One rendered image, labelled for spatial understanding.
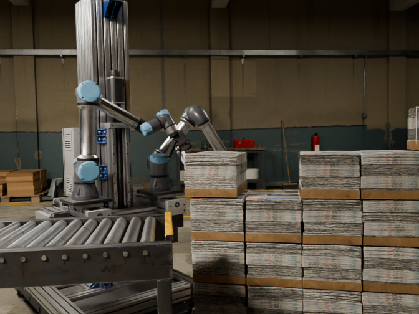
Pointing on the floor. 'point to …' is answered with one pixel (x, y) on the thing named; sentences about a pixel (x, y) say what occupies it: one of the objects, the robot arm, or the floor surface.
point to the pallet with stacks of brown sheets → (23, 185)
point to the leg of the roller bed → (164, 296)
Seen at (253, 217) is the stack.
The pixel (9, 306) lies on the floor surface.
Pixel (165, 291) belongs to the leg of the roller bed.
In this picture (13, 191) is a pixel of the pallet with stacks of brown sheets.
